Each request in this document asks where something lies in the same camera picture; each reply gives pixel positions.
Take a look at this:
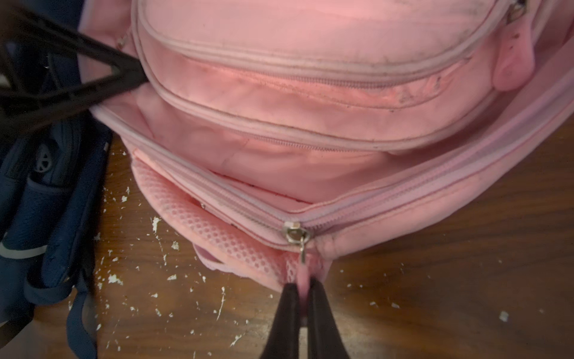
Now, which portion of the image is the navy blue backpack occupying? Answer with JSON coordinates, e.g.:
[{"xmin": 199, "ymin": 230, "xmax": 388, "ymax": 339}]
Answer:
[{"xmin": 0, "ymin": 0, "xmax": 113, "ymax": 359}]

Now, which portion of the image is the pink backpack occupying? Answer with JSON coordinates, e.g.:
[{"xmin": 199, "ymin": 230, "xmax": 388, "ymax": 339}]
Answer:
[{"xmin": 79, "ymin": 1, "xmax": 573, "ymax": 290}]

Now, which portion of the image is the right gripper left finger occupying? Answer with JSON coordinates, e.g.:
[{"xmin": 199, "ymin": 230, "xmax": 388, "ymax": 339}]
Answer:
[{"xmin": 260, "ymin": 284, "xmax": 301, "ymax": 359}]

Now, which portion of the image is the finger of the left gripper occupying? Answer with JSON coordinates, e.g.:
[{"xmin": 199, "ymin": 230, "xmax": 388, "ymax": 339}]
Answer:
[{"xmin": 1, "ymin": 4, "xmax": 147, "ymax": 135}]

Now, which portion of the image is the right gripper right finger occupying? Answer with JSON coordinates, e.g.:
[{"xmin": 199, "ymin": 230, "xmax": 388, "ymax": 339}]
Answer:
[{"xmin": 306, "ymin": 278, "xmax": 350, "ymax": 359}]

